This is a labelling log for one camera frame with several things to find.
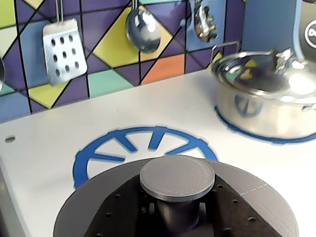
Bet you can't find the steel skimmer spoon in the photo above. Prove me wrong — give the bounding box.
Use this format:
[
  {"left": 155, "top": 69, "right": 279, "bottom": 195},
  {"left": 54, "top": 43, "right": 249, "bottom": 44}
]
[{"left": 0, "top": 57, "right": 6, "bottom": 90}]

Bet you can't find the shiny steel pot lid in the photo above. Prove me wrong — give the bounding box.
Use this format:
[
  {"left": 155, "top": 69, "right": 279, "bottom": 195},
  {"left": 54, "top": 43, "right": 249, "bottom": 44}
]
[{"left": 211, "top": 47, "right": 316, "bottom": 100}]

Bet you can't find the black Dell monitor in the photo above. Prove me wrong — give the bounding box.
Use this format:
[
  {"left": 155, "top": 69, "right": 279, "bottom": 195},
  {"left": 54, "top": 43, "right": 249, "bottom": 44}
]
[{"left": 298, "top": 0, "right": 316, "bottom": 54}]

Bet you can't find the gray toy sink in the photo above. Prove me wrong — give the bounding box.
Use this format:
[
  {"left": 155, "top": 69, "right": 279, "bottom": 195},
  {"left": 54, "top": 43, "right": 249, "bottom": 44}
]
[{"left": 0, "top": 158, "right": 15, "bottom": 237}]

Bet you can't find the steel slotted spatula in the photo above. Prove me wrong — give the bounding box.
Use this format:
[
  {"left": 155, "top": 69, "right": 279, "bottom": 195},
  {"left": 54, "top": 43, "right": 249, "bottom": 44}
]
[{"left": 41, "top": 0, "right": 89, "bottom": 86}]

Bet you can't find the steel ladle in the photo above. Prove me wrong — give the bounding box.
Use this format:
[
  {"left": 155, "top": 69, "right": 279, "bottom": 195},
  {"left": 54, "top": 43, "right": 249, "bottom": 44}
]
[{"left": 124, "top": 0, "right": 162, "bottom": 54}]

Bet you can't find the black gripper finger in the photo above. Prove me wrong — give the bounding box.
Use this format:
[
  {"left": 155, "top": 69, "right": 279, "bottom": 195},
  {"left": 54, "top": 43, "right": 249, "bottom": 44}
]
[
  {"left": 197, "top": 170, "right": 281, "bottom": 237},
  {"left": 83, "top": 172, "right": 160, "bottom": 237}
]

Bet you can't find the gray pot lid with knob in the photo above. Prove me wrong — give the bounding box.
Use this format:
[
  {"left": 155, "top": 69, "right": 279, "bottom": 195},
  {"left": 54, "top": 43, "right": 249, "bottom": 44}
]
[{"left": 53, "top": 155, "right": 300, "bottom": 237}]

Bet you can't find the blue toy kitchen unit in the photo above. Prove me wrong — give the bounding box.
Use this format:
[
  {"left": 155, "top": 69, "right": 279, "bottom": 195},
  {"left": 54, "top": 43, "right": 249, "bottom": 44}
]
[{"left": 0, "top": 0, "right": 316, "bottom": 237}]

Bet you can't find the small steel serving spoon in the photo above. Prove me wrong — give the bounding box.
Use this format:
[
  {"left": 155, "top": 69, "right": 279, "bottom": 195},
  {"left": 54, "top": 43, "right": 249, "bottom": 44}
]
[{"left": 193, "top": 0, "right": 220, "bottom": 44}]

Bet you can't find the blue printed stove burner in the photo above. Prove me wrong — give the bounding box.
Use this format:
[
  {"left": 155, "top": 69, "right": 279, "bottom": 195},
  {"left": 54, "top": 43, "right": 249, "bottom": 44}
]
[{"left": 72, "top": 125, "right": 220, "bottom": 191}]

